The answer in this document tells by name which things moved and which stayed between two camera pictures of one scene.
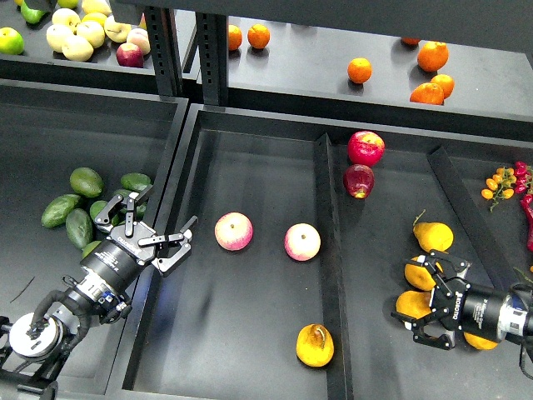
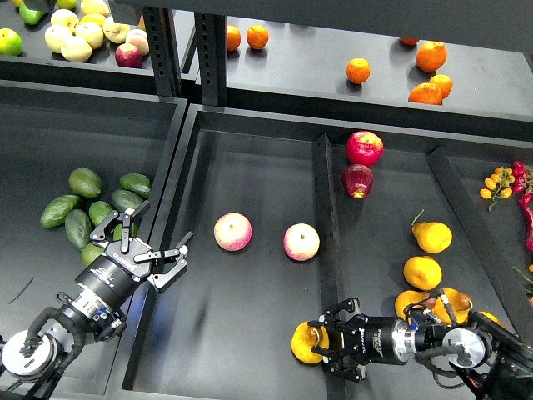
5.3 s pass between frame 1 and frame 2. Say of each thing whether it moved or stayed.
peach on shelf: stayed
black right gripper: moved
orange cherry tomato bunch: stayed
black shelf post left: stayed
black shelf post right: stayed
